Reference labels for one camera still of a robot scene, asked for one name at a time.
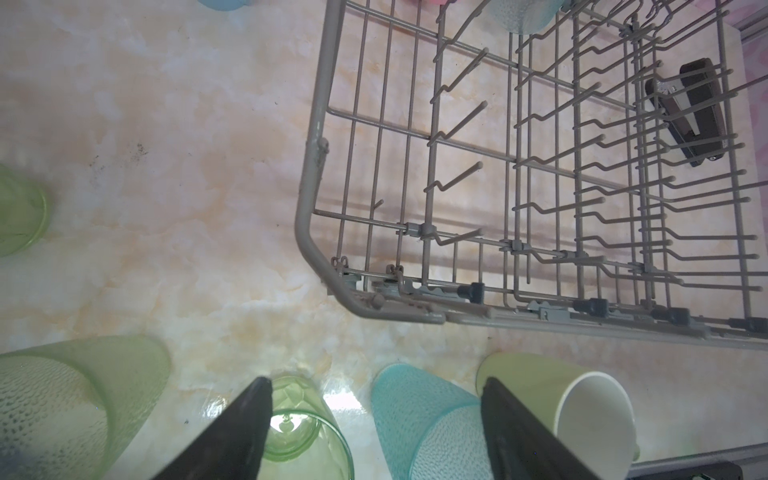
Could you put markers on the light green textured cup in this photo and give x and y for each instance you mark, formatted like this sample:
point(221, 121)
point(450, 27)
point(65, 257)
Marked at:
point(70, 409)

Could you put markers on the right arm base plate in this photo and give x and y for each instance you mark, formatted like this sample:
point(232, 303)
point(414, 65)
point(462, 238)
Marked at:
point(713, 471)

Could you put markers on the cream green-handled mug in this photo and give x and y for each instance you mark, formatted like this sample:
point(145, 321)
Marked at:
point(587, 410)

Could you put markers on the teal textured plastic cup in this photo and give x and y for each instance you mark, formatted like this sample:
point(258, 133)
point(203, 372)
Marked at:
point(524, 17)

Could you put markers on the pale green cup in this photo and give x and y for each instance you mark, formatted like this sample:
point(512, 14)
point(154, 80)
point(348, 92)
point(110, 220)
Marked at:
point(25, 211)

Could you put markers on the green transparent glass cup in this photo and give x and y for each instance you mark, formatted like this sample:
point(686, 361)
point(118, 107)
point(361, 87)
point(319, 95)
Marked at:
point(304, 440)

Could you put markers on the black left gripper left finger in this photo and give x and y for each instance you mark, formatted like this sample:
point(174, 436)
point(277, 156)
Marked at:
point(233, 445)

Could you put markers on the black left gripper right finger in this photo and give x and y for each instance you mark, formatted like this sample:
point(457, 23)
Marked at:
point(519, 446)

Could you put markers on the blue handled white mug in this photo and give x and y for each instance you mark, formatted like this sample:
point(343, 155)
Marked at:
point(225, 5)

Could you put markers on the grey wire dish rack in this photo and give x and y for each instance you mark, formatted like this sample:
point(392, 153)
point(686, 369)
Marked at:
point(455, 172)

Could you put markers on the black stapler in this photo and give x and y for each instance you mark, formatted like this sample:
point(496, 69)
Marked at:
point(693, 114)

